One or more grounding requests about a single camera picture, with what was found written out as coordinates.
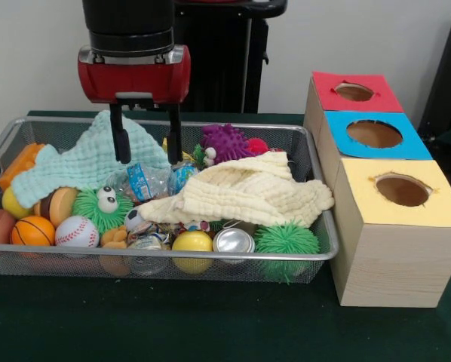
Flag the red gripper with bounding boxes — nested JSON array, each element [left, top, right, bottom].
[[78, 47, 192, 164]]

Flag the wooden box three holes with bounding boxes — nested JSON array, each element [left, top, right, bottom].
[[304, 72, 451, 308]]

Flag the clear plastic bottle blue label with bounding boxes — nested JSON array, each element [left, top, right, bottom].
[[109, 162, 173, 204]]

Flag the mint green cloth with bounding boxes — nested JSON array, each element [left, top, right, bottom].
[[11, 110, 173, 209]]

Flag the purple spiky toy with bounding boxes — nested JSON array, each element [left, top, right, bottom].
[[200, 124, 250, 165]]

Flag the green spiky ball with eyes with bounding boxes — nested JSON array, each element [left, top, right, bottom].
[[72, 186, 134, 234]]

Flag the yellow ball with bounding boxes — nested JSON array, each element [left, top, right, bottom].
[[172, 231, 213, 274]]

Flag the pale yellow cloth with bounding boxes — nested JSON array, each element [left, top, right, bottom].
[[139, 152, 336, 229]]

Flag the white baseball toy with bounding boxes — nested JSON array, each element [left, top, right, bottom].
[[55, 216, 100, 249]]

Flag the small silver can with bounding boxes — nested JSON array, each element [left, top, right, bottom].
[[213, 228, 256, 265]]

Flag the orange basketball toy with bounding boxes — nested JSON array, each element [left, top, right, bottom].
[[11, 216, 56, 247]]

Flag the plain green spiky ball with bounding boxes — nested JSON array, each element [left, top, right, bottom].
[[254, 222, 321, 284]]

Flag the black chair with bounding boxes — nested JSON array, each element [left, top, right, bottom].
[[418, 8, 451, 148]]

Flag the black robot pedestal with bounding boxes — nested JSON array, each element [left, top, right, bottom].
[[173, 0, 288, 114]]

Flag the shallow wire mesh bin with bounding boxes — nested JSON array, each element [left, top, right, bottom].
[[0, 115, 340, 285]]

